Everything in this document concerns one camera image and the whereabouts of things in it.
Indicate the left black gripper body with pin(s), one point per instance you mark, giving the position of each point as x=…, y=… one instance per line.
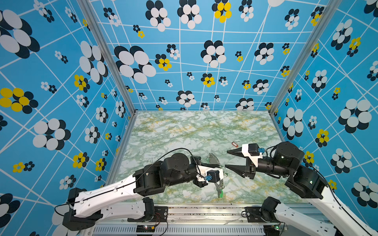
x=199, y=182

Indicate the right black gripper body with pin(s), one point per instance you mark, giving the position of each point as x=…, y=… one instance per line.
x=252, y=169

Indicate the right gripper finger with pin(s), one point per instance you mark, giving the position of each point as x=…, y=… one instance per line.
x=243, y=171
x=236, y=152

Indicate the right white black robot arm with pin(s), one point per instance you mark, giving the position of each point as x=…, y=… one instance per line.
x=284, y=161

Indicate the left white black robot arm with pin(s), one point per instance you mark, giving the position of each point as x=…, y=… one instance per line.
x=130, y=197

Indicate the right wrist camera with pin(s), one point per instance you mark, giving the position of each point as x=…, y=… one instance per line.
x=251, y=151

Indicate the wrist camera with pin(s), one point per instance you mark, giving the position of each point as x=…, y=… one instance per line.
x=251, y=151
x=209, y=174

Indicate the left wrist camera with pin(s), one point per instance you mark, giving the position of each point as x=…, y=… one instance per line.
x=209, y=174

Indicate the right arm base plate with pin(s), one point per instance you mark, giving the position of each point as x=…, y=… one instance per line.
x=255, y=214

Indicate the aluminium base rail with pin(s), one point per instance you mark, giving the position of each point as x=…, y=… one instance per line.
x=221, y=220

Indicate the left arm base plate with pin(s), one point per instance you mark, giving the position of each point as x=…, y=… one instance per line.
x=159, y=214

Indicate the right aluminium corner post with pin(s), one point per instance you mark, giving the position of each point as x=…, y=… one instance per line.
x=329, y=12

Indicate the aluminium corner post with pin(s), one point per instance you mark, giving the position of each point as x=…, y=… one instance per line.
x=329, y=12
x=89, y=15

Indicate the left aluminium corner post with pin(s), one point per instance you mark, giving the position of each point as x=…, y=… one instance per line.
x=89, y=15

